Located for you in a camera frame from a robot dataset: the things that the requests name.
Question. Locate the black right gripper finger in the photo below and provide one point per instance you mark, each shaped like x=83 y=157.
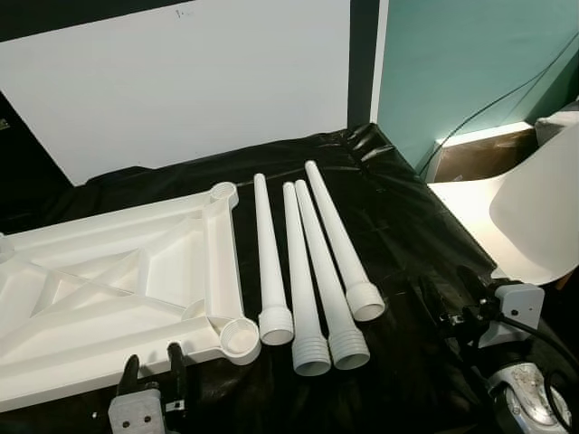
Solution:
x=432 y=294
x=475 y=278

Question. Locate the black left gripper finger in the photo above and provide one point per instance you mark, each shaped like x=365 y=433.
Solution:
x=130 y=378
x=177 y=371

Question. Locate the white plastic table top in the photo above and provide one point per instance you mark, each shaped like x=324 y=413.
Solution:
x=109 y=271

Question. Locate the white plastic table leg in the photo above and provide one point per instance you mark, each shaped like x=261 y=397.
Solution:
x=270 y=253
x=326 y=271
x=298 y=271
x=339 y=235

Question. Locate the white plastic chair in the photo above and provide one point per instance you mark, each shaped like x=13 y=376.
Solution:
x=534 y=217

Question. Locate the grey cushion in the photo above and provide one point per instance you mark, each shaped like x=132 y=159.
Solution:
x=556 y=127

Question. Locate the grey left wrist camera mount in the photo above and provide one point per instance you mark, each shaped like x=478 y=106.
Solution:
x=136 y=416

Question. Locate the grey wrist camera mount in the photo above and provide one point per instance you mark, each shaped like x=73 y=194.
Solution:
x=514 y=312
x=136 y=416

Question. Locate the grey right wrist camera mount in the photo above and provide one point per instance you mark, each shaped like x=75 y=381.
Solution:
x=514 y=312

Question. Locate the black vertical wall post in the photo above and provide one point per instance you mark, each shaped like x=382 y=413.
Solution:
x=364 y=63

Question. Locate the white wall panel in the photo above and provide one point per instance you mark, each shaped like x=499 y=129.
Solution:
x=181 y=81

